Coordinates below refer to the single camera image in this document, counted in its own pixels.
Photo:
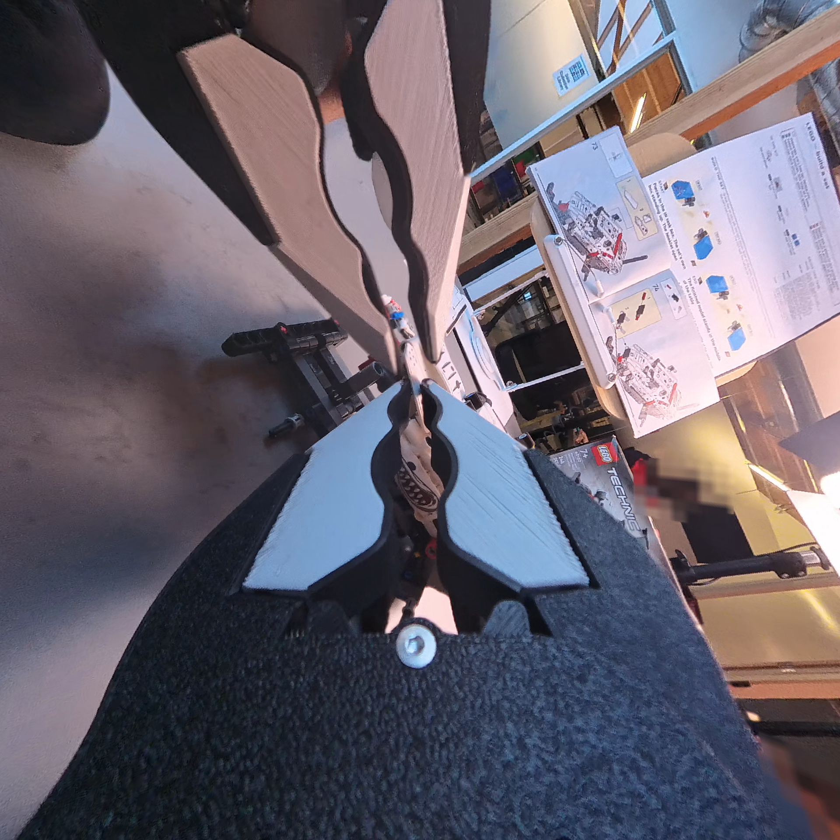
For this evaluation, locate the silver ventilation duct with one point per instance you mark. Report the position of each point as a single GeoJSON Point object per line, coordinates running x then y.
{"type": "Point", "coordinates": [781, 26]}

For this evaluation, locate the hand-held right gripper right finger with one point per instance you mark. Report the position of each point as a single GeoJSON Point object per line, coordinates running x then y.
{"type": "Point", "coordinates": [512, 518]}

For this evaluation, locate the white lego monster truck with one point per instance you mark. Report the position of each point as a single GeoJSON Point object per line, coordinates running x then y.
{"type": "Point", "coordinates": [315, 338]}

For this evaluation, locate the white wall notice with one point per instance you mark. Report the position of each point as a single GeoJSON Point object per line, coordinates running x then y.
{"type": "Point", "coordinates": [572, 75]}

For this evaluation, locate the black metal tube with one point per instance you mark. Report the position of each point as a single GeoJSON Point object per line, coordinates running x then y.
{"type": "Point", "coordinates": [754, 564]}

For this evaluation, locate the person's left hand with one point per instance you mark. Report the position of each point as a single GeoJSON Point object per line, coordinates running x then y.
{"type": "Point", "coordinates": [302, 33]}

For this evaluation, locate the lego instruction booklet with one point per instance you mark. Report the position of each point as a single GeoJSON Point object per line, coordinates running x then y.
{"type": "Point", "coordinates": [577, 190]}

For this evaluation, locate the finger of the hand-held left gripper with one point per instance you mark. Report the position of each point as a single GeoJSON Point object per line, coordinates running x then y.
{"type": "Point", "coordinates": [426, 131]}
{"type": "Point", "coordinates": [275, 151]}

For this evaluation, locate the printed instruction sheet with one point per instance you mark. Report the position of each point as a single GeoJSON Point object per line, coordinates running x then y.
{"type": "Point", "coordinates": [754, 216]}

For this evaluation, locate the dark cardboard lego box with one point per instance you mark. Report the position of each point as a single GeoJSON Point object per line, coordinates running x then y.
{"type": "Point", "coordinates": [610, 479]}

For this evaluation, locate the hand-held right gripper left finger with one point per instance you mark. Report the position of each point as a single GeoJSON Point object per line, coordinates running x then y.
{"type": "Point", "coordinates": [328, 512]}

